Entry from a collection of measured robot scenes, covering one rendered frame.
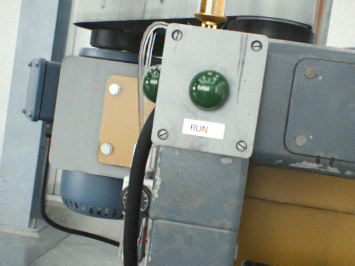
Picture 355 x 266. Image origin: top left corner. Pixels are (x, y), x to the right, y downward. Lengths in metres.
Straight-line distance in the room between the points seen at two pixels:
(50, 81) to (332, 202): 0.43
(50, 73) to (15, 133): 4.61
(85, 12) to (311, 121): 0.52
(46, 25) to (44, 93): 4.56
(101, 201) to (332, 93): 0.52
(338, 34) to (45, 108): 4.93
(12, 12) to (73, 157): 5.18
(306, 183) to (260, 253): 0.12
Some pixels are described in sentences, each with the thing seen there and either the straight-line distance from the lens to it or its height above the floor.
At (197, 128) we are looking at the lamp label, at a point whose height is 1.26.
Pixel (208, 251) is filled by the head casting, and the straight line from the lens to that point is 0.54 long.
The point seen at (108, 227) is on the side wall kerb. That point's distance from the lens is 5.87.
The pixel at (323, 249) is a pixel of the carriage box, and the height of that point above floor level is 1.12.
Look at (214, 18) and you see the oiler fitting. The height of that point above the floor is 1.35.
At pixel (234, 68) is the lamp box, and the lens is 0.48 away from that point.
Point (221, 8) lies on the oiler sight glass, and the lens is 0.56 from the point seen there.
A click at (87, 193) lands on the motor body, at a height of 1.12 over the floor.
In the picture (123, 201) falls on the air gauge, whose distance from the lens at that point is 0.74.
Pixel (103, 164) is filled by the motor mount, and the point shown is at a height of 1.17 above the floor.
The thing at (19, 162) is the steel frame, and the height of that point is 0.57.
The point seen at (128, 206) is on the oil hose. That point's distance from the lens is 0.57.
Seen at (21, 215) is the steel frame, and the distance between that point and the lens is 5.62.
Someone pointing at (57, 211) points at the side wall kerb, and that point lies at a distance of 5.96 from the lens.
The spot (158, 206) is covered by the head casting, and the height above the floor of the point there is 1.19.
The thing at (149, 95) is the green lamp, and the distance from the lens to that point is 0.50.
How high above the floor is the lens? 1.28
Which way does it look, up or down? 3 degrees down
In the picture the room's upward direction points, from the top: 8 degrees clockwise
